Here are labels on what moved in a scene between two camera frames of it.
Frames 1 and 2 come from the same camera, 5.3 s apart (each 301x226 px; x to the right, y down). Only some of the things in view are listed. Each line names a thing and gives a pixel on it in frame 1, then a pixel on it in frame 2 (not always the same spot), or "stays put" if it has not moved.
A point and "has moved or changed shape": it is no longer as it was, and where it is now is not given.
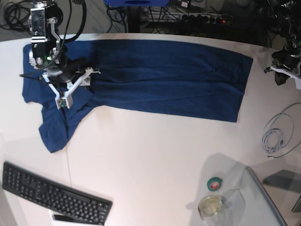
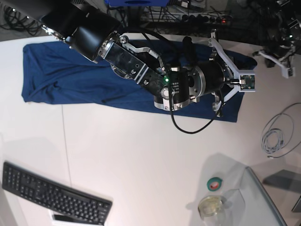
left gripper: (66, 71) -> (205, 77)
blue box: (137, 3) stays put
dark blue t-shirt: (193, 79) has moved or changed shape
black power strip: (198, 18) stays put
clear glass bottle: (210, 210) stays put
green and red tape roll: (214, 183) stays put
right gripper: (289, 59) -> (278, 50)
